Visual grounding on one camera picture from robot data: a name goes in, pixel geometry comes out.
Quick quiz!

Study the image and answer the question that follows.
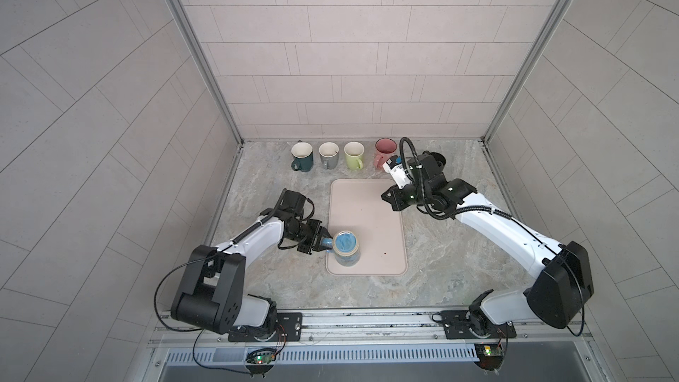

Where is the blue butterfly mug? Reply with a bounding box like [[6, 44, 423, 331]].
[[331, 231, 361, 267]]

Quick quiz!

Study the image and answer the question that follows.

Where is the dark green mug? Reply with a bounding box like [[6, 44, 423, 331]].
[[291, 141, 314, 173]]

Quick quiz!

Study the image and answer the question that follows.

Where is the pink ghost mug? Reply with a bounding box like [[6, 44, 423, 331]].
[[374, 138, 398, 171]]

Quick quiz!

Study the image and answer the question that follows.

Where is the grey mug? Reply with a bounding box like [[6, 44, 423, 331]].
[[318, 141, 340, 170]]

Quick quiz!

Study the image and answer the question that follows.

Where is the light green mug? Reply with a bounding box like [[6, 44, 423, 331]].
[[344, 141, 365, 171]]

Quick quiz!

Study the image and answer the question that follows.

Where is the black mug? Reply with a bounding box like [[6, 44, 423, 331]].
[[430, 152, 447, 169]]

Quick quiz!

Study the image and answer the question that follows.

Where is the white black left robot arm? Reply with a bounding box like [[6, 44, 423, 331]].
[[170, 189, 332, 341]]

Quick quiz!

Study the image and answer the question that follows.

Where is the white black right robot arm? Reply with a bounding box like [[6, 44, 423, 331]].
[[381, 151, 594, 338]]

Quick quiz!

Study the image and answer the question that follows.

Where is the beige drying mat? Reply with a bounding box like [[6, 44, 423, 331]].
[[326, 180, 408, 276]]

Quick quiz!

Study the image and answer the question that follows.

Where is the left green circuit board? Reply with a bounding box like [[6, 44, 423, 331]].
[[245, 348, 277, 378]]

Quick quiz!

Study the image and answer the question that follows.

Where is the right circuit board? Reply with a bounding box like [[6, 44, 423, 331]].
[[474, 344, 505, 371]]

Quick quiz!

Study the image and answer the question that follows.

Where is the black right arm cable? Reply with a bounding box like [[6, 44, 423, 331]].
[[399, 136, 586, 338]]

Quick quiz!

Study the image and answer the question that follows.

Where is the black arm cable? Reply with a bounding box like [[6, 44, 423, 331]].
[[153, 187, 317, 375], [399, 136, 586, 338]]

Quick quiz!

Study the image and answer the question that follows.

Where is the aluminium mounting rail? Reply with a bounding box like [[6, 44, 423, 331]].
[[144, 307, 593, 352]]

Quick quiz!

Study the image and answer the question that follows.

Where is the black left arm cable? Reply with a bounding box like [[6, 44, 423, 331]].
[[153, 187, 317, 375]]

